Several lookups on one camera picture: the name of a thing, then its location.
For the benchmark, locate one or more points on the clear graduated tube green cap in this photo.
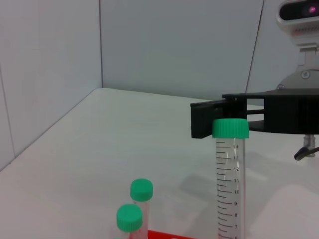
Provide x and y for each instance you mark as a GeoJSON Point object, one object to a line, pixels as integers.
{"type": "Point", "coordinates": [129, 217]}
{"type": "Point", "coordinates": [141, 190]}
{"type": "Point", "coordinates": [230, 128]}

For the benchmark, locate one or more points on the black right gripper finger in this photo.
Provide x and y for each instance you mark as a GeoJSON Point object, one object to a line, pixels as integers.
{"type": "Point", "coordinates": [202, 122]}

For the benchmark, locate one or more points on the red plastic test tube rack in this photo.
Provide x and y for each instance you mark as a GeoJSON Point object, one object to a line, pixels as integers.
{"type": "Point", "coordinates": [172, 235]}

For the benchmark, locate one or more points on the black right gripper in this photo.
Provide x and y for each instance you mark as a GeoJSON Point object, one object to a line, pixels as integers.
{"type": "Point", "coordinates": [289, 114]}

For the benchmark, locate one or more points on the silver right wrist plug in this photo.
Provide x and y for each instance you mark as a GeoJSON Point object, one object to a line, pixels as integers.
{"type": "Point", "coordinates": [309, 143]}

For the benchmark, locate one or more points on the white robot head camera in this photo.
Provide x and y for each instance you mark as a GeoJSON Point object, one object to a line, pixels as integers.
{"type": "Point", "coordinates": [299, 17]}

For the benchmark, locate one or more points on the grey head camera mount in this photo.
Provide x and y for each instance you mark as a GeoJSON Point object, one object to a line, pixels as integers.
{"type": "Point", "coordinates": [304, 72]}

